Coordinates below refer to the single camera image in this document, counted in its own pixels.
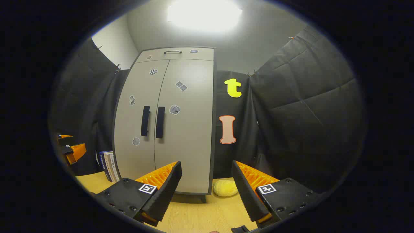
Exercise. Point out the black backdrop cloth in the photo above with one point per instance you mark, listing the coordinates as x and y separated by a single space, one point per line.
307 113

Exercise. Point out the dark blue book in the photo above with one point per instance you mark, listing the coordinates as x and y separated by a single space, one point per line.
103 165

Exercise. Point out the white book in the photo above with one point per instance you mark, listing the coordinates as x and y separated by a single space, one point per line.
114 166

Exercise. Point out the yellow round sponge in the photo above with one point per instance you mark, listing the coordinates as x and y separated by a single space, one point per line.
225 188

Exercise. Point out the grey double-door shoe cabinet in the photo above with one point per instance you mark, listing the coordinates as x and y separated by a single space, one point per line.
184 55

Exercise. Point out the cube-sticker grey cabinet door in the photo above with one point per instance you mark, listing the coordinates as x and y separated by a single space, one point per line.
190 145

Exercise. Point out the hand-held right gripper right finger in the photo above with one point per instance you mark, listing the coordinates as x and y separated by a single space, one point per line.
247 194

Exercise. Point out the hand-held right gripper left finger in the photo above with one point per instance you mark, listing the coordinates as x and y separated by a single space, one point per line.
166 194

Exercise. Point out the large ceiling light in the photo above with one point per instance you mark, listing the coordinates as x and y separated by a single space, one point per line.
203 14

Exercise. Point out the checkered-sticker grey cabinet door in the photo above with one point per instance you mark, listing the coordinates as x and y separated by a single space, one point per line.
129 129

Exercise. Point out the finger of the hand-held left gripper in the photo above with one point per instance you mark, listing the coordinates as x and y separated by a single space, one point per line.
66 141
77 152

